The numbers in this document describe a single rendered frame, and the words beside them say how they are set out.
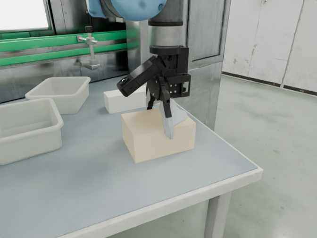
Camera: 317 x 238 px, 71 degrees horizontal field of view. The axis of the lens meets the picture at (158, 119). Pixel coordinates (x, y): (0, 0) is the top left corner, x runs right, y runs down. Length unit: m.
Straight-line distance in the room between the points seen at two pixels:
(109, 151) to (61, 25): 0.83
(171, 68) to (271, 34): 3.20
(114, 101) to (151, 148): 0.29
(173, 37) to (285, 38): 3.17
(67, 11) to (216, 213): 1.11
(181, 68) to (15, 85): 0.69
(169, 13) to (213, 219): 0.52
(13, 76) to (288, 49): 3.26
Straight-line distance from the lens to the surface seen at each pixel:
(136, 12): 0.31
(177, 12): 0.48
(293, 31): 3.57
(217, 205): 0.63
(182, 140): 0.56
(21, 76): 1.02
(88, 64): 1.01
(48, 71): 1.04
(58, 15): 1.26
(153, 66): 0.50
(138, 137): 0.50
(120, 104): 0.78
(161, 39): 0.48
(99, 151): 0.59
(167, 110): 0.49
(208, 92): 1.55
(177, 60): 0.52
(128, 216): 0.43
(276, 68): 3.68
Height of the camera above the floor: 1.08
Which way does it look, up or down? 27 degrees down
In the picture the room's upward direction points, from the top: straight up
